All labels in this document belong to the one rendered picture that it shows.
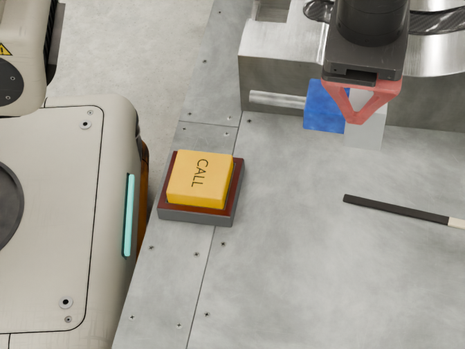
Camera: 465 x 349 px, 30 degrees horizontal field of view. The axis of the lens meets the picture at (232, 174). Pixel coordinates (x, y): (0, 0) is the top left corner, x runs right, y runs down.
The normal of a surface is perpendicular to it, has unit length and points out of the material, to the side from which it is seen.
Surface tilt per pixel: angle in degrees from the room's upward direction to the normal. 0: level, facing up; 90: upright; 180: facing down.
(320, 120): 90
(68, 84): 0
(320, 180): 0
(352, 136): 90
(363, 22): 90
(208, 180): 0
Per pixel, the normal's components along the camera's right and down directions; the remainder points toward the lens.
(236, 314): -0.05, -0.61
